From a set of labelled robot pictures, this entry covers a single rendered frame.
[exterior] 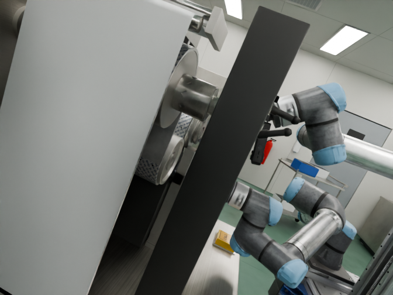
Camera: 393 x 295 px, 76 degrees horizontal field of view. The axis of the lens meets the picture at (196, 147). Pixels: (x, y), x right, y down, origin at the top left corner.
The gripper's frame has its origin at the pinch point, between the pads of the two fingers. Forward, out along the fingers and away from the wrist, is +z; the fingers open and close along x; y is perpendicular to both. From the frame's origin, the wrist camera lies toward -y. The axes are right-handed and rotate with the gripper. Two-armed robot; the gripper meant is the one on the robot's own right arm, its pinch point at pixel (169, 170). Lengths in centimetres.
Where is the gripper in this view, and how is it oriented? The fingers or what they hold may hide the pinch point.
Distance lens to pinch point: 79.9
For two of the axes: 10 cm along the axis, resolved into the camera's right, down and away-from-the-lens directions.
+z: -9.0, -4.2, 1.3
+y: 3.9, -9.0, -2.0
